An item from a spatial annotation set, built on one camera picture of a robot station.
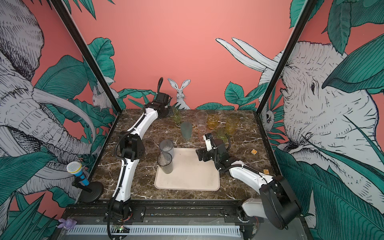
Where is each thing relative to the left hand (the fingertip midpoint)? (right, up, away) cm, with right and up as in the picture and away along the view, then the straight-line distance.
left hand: (170, 109), depth 102 cm
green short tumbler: (+36, -16, +3) cm, 40 cm away
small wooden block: (+57, -29, -4) cm, 64 cm away
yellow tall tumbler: (+43, -13, 0) cm, 45 cm away
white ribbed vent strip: (0, -62, -32) cm, 69 cm away
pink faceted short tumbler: (+22, -14, +12) cm, 29 cm away
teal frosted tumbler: (+11, -14, +2) cm, 18 cm away
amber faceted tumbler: (+31, -7, +9) cm, 33 cm away
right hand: (+20, -24, -17) cm, 35 cm away
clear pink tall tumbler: (+23, -6, +12) cm, 26 cm away
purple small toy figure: (-41, -57, -35) cm, 78 cm away
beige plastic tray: (+14, -40, -13) cm, 45 cm away
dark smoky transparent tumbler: (0, -32, -16) cm, 36 cm away
